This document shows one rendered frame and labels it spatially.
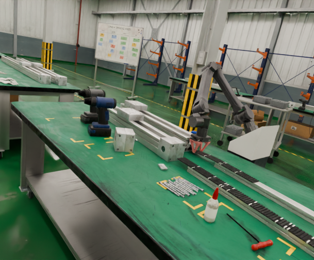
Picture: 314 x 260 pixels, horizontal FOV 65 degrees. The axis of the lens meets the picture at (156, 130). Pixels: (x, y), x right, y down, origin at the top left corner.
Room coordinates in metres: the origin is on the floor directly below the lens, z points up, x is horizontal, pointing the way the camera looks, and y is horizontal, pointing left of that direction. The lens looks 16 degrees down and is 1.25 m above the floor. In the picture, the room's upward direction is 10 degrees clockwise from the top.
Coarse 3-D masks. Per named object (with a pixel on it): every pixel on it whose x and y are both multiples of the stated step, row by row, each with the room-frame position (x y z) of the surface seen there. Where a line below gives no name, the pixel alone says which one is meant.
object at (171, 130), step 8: (120, 104) 1.93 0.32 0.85; (144, 112) 1.78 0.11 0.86; (144, 120) 1.64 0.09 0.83; (152, 120) 1.57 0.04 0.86; (160, 120) 1.62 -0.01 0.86; (160, 128) 1.49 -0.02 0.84; (168, 128) 1.43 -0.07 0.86; (176, 128) 1.48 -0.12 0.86; (176, 136) 1.37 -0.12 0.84; (184, 136) 1.32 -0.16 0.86
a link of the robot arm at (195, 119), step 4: (204, 104) 1.30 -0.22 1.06; (204, 108) 1.29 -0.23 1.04; (208, 108) 1.30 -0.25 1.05; (200, 112) 1.27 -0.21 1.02; (204, 112) 1.28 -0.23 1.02; (208, 112) 1.30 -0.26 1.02; (192, 116) 1.23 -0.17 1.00; (196, 116) 1.25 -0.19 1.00; (200, 116) 1.26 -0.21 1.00; (192, 120) 1.23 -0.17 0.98; (196, 120) 1.21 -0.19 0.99; (200, 120) 1.23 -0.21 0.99; (192, 124) 1.22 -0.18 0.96; (196, 124) 1.21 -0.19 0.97; (200, 124) 1.23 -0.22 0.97
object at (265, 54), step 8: (224, 48) 9.58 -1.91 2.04; (232, 48) 9.42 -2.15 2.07; (224, 56) 9.67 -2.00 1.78; (264, 56) 8.49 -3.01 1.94; (296, 56) 7.85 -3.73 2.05; (304, 56) 7.70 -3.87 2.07; (232, 64) 9.33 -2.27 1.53; (264, 64) 8.55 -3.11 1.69; (240, 80) 8.98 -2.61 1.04; (256, 80) 8.51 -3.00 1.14; (288, 80) 7.85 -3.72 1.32; (312, 80) 7.35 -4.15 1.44; (256, 88) 8.44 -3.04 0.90; (312, 88) 7.32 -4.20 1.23; (304, 96) 7.14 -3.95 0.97
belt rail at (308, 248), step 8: (200, 176) 0.99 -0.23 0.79; (208, 184) 0.94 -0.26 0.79; (216, 184) 0.91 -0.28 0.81; (224, 192) 0.88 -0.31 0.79; (232, 200) 0.84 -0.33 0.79; (240, 200) 0.82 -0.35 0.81; (248, 208) 0.80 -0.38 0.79; (256, 216) 0.76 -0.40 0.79; (264, 216) 0.74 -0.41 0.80; (272, 224) 0.72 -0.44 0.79; (280, 232) 0.69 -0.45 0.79; (288, 232) 0.67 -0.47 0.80; (296, 240) 0.66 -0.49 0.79; (304, 248) 0.63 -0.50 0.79; (312, 248) 0.62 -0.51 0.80; (312, 256) 0.61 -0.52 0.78
